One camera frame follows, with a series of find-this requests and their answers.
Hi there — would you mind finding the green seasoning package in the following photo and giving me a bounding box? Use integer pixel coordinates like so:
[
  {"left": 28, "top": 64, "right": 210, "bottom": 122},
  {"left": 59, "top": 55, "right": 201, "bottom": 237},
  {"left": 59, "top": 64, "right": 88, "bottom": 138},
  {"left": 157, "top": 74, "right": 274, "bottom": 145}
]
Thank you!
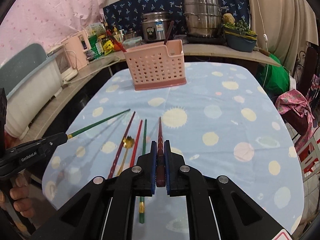
[{"left": 88, "top": 34, "right": 104, "bottom": 59}]

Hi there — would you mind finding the pink perforated utensil basket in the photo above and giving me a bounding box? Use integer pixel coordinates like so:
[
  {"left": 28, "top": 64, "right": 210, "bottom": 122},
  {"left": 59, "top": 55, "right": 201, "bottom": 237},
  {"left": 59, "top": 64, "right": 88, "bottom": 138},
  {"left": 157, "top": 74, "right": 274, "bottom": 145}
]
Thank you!
[{"left": 124, "top": 40, "right": 187, "bottom": 90}]

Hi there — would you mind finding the gold flower-shaped spoon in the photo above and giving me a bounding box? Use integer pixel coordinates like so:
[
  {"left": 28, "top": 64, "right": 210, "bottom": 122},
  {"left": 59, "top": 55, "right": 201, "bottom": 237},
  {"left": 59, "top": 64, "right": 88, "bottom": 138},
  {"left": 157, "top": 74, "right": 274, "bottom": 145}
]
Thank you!
[{"left": 117, "top": 136, "right": 135, "bottom": 176}]

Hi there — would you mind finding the green chopstick with gold band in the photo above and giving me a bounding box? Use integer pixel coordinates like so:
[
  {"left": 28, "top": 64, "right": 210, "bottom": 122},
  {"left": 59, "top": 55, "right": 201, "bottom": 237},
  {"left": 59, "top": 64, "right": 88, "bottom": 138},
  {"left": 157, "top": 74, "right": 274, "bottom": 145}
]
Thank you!
[{"left": 67, "top": 109, "right": 131, "bottom": 139}]

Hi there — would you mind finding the yellow snack packet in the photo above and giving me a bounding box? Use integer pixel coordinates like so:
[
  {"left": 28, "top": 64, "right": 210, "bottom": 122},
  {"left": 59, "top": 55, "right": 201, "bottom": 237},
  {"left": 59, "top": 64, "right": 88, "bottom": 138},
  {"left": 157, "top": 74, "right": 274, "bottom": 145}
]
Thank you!
[{"left": 103, "top": 40, "right": 114, "bottom": 56}]

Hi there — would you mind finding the navy blue patterned cloth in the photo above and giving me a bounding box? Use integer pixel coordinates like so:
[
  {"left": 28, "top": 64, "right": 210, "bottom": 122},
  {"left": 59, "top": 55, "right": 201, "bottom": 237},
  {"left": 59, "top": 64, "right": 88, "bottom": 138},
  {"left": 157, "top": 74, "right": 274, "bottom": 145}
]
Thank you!
[{"left": 103, "top": 0, "right": 250, "bottom": 34}]

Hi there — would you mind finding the red and white stool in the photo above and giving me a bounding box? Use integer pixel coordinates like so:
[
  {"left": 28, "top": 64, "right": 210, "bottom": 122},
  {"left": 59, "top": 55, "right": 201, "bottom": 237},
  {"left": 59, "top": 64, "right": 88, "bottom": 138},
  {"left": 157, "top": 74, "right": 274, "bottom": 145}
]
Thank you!
[{"left": 297, "top": 127, "right": 319, "bottom": 182}]

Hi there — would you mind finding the large stainless steel steamer pot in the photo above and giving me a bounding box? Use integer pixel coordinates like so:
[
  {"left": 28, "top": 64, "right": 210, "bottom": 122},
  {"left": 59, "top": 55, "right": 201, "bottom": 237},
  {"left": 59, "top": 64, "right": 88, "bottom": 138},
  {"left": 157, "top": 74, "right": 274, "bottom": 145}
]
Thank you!
[{"left": 182, "top": 0, "right": 228, "bottom": 38}]

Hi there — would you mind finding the clear plastic food container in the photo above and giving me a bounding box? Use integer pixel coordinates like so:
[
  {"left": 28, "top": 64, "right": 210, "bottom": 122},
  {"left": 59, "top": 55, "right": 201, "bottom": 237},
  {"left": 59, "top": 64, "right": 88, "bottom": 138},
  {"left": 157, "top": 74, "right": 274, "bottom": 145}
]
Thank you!
[{"left": 123, "top": 36, "right": 142, "bottom": 49}]

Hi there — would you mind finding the person's left hand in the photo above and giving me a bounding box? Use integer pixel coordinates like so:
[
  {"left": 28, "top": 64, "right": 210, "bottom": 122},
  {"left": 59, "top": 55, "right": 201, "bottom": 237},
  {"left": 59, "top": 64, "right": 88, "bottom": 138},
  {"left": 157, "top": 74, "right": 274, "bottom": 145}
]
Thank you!
[{"left": 10, "top": 173, "right": 35, "bottom": 218}]

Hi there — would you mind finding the white power cable with switch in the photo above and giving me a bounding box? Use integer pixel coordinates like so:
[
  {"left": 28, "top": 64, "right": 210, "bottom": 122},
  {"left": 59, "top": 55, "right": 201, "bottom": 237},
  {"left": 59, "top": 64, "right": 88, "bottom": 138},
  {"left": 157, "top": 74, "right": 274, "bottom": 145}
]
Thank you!
[{"left": 249, "top": 0, "right": 272, "bottom": 55}]

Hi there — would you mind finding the wooden counter shelf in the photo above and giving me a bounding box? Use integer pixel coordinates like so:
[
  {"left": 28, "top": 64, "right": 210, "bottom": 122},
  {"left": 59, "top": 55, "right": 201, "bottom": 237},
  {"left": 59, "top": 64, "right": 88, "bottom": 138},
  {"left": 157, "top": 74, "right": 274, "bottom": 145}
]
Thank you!
[{"left": 21, "top": 43, "right": 281, "bottom": 143}]

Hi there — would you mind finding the green chopstick on cloth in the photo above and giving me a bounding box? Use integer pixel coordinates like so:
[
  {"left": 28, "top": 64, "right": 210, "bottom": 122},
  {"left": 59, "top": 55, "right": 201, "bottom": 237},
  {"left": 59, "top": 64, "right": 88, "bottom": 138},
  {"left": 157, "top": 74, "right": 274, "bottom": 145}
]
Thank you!
[{"left": 139, "top": 119, "right": 147, "bottom": 224}]

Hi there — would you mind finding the dark red chopstick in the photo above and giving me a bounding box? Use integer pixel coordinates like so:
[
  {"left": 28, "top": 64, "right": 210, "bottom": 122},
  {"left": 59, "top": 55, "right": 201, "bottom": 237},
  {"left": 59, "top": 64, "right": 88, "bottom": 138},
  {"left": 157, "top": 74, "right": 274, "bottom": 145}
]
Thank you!
[
  {"left": 108, "top": 111, "right": 136, "bottom": 179},
  {"left": 156, "top": 117, "right": 165, "bottom": 187}
]

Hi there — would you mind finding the light blue polka-dot tablecloth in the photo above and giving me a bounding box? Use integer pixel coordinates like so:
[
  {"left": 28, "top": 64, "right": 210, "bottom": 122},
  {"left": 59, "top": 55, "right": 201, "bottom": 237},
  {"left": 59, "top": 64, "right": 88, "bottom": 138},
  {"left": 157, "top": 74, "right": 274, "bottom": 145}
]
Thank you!
[{"left": 42, "top": 62, "right": 304, "bottom": 232}]

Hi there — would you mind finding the blue basin with vegetables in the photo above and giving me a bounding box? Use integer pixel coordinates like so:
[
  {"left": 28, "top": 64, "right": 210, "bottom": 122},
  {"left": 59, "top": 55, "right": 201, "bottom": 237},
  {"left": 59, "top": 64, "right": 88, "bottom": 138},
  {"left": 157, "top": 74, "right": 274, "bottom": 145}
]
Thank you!
[{"left": 222, "top": 13, "right": 257, "bottom": 53}]

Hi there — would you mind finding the dark chopstick in basket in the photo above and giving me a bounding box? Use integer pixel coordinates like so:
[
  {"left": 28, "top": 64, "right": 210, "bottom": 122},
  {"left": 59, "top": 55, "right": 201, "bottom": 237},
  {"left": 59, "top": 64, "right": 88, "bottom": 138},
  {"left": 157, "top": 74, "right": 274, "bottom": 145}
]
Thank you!
[{"left": 164, "top": 20, "right": 174, "bottom": 46}]

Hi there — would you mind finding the pink floral cloth bundle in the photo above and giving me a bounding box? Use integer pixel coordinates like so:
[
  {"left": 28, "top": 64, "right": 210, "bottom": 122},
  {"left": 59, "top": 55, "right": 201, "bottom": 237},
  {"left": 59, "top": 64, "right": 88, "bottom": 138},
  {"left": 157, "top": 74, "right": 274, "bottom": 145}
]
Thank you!
[{"left": 275, "top": 89, "right": 314, "bottom": 138}]

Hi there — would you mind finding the dark red chopstick on cloth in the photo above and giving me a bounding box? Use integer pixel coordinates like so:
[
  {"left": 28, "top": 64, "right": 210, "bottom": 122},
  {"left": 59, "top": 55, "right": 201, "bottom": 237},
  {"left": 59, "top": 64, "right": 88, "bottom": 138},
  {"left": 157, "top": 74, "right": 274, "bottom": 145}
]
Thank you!
[{"left": 108, "top": 111, "right": 136, "bottom": 179}]

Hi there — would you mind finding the pink floral curtain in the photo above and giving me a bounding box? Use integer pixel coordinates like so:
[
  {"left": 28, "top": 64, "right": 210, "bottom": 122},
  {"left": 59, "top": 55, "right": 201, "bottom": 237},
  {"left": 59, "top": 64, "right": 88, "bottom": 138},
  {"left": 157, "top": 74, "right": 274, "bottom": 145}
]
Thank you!
[{"left": 1, "top": 0, "right": 105, "bottom": 64}]

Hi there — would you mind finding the green bag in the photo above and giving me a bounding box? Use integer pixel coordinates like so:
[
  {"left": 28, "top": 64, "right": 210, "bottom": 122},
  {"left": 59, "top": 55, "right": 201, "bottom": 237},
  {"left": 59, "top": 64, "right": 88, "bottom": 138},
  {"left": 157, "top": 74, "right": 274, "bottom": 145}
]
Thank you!
[{"left": 255, "top": 64, "right": 290, "bottom": 98}]

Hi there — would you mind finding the white small appliance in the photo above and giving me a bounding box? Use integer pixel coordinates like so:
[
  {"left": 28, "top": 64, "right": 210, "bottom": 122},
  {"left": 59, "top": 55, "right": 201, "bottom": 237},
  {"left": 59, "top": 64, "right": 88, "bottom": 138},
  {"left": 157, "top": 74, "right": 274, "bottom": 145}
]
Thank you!
[{"left": 47, "top": 44, "right": 78, "bottom": 83}]

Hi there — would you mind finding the bright red chopstick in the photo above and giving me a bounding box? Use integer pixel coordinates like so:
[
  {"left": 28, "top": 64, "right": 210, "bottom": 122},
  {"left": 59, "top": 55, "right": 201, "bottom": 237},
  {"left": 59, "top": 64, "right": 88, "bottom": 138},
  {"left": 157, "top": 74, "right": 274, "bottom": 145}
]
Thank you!
[{"left": 130, "top": 120, "right": 143, "bottom": 167}]

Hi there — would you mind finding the white and teal storage bin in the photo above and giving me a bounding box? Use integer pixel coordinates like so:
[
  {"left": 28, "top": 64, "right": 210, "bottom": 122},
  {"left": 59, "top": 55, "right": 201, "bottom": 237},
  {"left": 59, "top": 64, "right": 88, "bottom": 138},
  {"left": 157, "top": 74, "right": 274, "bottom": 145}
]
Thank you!
[{"left": 1, "top": 43, "right": 62, "bottom": 139}]

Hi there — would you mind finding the stainless steel rice cooker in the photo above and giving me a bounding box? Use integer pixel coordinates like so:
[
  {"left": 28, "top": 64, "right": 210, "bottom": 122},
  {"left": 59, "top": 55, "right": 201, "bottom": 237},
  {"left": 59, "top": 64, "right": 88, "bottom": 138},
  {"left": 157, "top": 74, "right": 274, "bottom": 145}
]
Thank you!
[{"left": 141, "top": 11, "right": 172, "bottom": 43}]

